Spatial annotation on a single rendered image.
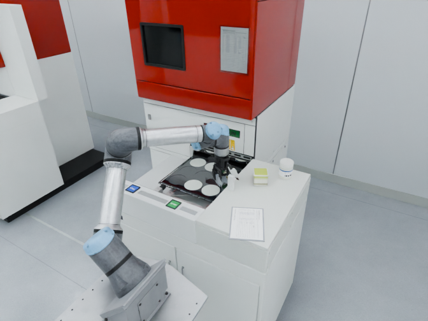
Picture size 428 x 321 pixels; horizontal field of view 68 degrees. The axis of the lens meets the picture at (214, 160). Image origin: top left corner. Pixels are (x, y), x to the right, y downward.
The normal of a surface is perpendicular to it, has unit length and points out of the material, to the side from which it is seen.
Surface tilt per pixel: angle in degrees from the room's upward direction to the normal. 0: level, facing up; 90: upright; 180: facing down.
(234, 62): 90
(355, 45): 90
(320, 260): 0
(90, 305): 0
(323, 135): 90
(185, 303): 0
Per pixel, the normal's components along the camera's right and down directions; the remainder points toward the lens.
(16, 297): -0.01, -0.86
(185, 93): -0.51, 0.44
